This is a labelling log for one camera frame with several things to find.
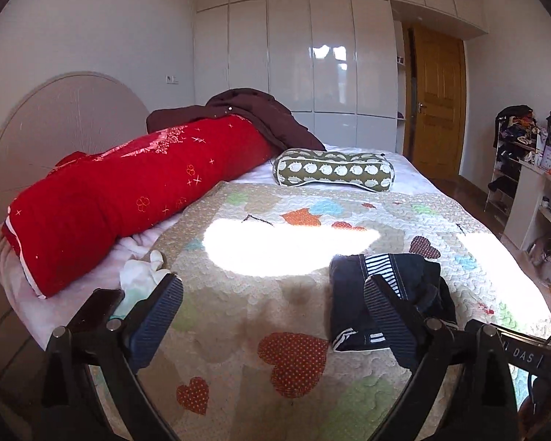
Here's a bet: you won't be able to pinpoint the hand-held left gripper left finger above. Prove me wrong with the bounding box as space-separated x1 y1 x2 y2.
43 272 184 441

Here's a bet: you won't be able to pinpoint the dark brown blanket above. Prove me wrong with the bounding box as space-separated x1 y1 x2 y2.
146 88 327 152

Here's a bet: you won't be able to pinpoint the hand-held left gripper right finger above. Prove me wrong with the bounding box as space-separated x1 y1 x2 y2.
364 275 519 441

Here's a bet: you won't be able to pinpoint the white glossy wardrobe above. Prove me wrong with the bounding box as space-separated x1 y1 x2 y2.
194 0 487 154

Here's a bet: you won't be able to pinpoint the round beige headboard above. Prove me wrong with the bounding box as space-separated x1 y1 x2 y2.
0 71 150 240

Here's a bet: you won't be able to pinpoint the navy striped frog print pants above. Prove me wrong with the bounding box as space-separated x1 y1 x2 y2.
328 252 457 352

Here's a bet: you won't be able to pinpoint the patchwork heart quilt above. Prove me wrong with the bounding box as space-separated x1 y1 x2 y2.
96 181 551 441

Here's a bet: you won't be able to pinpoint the red bolster pillow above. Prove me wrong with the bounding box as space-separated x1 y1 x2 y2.
2 115 281 299

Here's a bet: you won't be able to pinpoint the white mint cloth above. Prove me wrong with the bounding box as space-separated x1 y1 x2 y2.
112 250 166 320

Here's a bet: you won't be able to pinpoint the white rack with clothes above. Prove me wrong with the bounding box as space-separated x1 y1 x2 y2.
484 105 540 221

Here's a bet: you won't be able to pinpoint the wooden door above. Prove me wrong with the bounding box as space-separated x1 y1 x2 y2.
411 25 467 180

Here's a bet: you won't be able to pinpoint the green patterned pillow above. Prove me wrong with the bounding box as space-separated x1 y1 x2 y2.
273 148 396 193

